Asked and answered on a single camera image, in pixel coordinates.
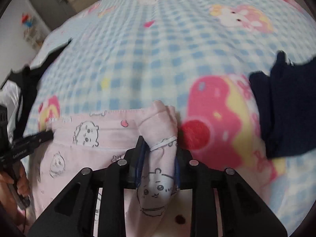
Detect black garment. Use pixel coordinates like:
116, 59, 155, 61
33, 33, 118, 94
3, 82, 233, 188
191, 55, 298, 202
0, 38, 73, 139

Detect blue checked cartoon blanket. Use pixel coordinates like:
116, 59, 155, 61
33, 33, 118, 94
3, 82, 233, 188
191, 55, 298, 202
23, 0, 316, 228

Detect person's left hand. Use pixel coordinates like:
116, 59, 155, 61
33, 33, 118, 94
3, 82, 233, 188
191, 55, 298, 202
0, 165, 31, 219

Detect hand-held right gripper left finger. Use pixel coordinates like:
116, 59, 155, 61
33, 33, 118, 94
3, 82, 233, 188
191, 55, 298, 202
28, 135, 149, 237

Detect pink printed pajama pants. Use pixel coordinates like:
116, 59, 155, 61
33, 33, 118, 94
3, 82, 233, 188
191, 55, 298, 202
31, 100, 195, 237

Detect navy garment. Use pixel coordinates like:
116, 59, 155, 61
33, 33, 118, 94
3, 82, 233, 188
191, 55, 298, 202
249, 51, 316, 159

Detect red and blue toy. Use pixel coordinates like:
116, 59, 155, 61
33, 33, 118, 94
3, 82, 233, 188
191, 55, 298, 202
21, 12, 36, 27

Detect white shelf rack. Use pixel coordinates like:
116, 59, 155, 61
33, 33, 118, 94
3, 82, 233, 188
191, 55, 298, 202
23, 26, 46, 50

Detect grey door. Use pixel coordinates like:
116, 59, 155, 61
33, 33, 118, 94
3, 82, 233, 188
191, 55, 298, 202
27, 0, 77, 31

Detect white garment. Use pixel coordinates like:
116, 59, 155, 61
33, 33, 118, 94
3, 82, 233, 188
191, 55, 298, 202
0, 80, 24, 139

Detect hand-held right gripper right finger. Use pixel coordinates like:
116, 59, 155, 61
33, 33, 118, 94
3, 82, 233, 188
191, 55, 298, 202
174, 146, 288, 237

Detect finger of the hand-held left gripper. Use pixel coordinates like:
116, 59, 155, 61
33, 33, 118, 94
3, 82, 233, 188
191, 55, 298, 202
11, 130, 54, 151

